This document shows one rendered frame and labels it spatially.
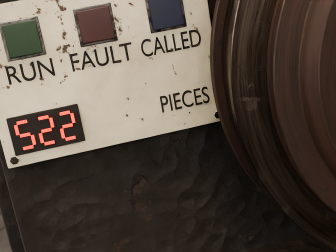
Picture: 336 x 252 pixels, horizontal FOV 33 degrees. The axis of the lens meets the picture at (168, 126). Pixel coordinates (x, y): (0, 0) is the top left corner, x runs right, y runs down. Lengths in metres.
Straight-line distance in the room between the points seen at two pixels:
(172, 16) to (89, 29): 0.09
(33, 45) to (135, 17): 0.12
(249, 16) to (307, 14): 0.05
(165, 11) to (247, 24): 0.14
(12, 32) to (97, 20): 0.09
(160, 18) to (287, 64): 0.17
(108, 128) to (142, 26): 0.12
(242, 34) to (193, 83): 0.15
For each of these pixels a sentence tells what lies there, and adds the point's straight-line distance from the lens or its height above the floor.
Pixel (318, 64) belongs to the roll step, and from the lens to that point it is 0.53.
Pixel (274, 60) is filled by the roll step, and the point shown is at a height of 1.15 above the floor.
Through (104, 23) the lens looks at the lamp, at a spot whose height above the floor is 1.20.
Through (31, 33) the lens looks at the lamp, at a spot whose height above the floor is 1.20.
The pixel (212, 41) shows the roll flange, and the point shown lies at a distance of 0.60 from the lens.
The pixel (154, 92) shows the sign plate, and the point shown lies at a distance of 0.66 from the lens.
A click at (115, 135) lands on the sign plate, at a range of 0.67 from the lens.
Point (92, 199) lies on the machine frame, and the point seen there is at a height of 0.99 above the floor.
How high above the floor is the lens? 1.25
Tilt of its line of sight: 16 degrees down
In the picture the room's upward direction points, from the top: 10 degrees counter-clockwise
